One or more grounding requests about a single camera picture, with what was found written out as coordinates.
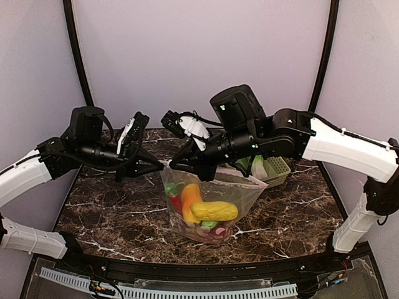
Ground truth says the light green bitter gourd toy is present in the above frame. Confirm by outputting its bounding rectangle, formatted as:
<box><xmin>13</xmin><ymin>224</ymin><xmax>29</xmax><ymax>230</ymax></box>
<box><xmin>201</xmin><ymin>221</ymin><xmax>219</xmax><ymax>230</ymax></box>

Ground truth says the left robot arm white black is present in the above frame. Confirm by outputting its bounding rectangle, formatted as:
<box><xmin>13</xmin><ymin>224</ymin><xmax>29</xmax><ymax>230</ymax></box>
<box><xmin>1</xmin><ymin>107</ymin><xmax>163</xmax><ymax>259</ymax></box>

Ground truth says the right black frame post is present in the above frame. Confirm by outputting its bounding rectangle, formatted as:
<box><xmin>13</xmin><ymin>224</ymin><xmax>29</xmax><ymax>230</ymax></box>
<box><xmin>307</xmin><ymin>0</ymin><xmax>340</xmax><ymax>113</ymax></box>

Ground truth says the left black frame post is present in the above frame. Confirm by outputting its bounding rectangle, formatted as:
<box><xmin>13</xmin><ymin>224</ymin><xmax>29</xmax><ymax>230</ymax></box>
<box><xmin>62</xmin><ymin>0</ymin><xmax>95</xmax><ymax>107</ymax></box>

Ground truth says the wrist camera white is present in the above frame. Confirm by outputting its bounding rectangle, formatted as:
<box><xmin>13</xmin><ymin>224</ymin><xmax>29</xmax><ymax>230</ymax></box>
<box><xmin>115</xmin><ymin>112</ymin><xmax>150</xmax><ymax>156</ymax></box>
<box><xmin>161</xmin><ymin>110</ymin><xmax>211</xmax><ymax>154</ymax></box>

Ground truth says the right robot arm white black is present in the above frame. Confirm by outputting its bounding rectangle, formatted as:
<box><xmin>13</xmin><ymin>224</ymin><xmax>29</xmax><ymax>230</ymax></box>
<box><xmin>161</xmin><ymin>84</ymin><xmax>398</xmax><ymax>254</ymax></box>

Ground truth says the red chili pepper toy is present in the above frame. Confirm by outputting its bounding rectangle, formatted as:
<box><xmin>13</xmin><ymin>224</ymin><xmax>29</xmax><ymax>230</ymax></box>
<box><xmin>169</xmin><ymin>194</ymin><xmax>182</xmax><ymax>215</ymax></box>

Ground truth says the black front rail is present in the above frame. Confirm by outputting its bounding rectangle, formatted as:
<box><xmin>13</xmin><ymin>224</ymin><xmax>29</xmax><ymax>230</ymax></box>
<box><xmin>55</xmin><ymin>235</ymin><xmax>356</xmax><ymax>285</ymax></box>

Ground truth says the white slotted cable duct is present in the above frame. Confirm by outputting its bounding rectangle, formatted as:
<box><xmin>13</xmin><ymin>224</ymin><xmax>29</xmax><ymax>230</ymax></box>
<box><xmin>39</xmin><ymin>267</ymin><xmax>299</xmax><ymax>298</ymax></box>

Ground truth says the clear zip top bag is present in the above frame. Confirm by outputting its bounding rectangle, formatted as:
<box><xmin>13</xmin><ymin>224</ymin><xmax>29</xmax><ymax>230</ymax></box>
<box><xmin>160</xmin><ymin>161</ymin><xmax>268</xmax><ymax>244</ymax></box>

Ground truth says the yellow corn toy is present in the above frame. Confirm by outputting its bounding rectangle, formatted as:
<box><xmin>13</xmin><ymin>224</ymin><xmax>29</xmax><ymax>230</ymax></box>
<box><xmin>191</xmin><ymin>201</ymin><xmax>239</xmax><ymax>222</ymax></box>

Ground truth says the green bell pepper toy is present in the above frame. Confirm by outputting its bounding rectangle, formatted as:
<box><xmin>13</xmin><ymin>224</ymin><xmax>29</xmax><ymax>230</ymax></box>
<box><xmin>165</xmin><ymin>183</ymin><xmax>181</xmax><ymax>196</ymax></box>

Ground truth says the bok choy toy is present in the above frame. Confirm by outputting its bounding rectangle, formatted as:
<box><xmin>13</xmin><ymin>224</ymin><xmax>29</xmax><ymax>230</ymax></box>
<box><xmin>237</xmin><ymin>156</ymin><xmax>268</xmax><ymax>180</ymax></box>

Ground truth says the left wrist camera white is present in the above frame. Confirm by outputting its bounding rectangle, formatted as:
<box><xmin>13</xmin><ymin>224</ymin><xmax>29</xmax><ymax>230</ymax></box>
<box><xmin>115</xmin><ymin>112</ymin><xmax>150</xmax><ymax>156</ymax></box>

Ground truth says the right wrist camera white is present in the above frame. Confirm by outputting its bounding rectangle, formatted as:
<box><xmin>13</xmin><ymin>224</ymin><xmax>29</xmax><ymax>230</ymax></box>
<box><xmin>161</xmin><ymin>110</ymin><xmax>211</xmax><ymax>154</ymax></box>

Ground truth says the pale green plastic basket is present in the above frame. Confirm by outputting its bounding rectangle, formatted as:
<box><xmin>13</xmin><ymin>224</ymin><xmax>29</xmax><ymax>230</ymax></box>
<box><xmin>260</xmin><ymin>157</ymin><xmax>291</xmax><ymax>189</ymax></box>

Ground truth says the red strawberry toy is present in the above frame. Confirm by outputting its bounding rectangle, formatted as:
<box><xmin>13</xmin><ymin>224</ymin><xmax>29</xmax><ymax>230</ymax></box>
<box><xmin>205</xmin><ymin>226</ymin><xmax>232</xmax><ymax>242</ymax></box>

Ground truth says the black frame post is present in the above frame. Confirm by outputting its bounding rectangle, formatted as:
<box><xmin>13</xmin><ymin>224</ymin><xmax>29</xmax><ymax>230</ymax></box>
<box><xmin>62</xmin><ymin>0</ymin><xmax>95</xmax><ymax>107</ymax></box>
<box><xmin>307</xmin><ymin>0</ymin><xmax>340</xmax><ymax>113</ymax></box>

